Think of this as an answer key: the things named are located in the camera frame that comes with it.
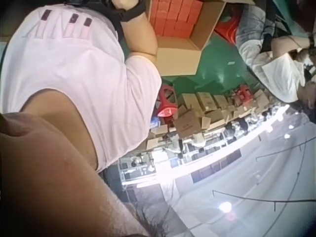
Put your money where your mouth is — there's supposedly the black wrist band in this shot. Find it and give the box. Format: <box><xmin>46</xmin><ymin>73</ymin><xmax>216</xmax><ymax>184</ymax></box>
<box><xmin>108</xmin><ymin>0</ymin><xmax>147</xmax><ymax>23</ymax></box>

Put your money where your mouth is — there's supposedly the person's right hand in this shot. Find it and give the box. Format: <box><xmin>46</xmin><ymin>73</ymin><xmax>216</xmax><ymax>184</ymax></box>
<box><xmin>112</xmin><ymin>0</ymin><xmax>142</xmax><ymax>11</ymax></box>

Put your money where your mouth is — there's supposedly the heap of cardboard cartons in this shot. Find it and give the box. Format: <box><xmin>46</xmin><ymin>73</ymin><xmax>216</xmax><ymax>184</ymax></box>
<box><xmin>145</xmin><ymin>89</ymin><xmax>270</xmax><ymax>152</ymax></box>

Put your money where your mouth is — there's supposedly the red plastic stool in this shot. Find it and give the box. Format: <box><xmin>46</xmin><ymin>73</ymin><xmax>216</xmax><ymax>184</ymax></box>
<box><xmin>213</xmin><ymin>20</ymin><xmax>240</xmax><ymax>45</ymax></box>
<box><xmin>234</xmin><ymin>85</ymin><xmax>253</xmax><ymax>100</ymax></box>
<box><xmin>156</xmin><ymin>85</ymin><xmax>178</xmax><ymax>119</ymax></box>

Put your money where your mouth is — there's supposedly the open cardboard box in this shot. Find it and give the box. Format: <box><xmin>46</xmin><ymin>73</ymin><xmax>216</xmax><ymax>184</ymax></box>
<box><xmin>145</xmin><ymin>0</ymin><xmax>227</xmax><ymax>76</ymax></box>

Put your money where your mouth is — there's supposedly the row of work benches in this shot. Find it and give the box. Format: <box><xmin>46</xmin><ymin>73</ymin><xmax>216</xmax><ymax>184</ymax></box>
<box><xmin>118</xmin><ymin>103</ymin><xmax>293</xmax><ymax>188</ymax></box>

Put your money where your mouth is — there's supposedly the stack of orange packets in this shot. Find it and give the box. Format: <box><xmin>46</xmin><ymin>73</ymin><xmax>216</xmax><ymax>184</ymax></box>
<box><xmin>149</xmin><ymin>0</ymin><xmax>205</xmax><ymax>40</ymax></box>

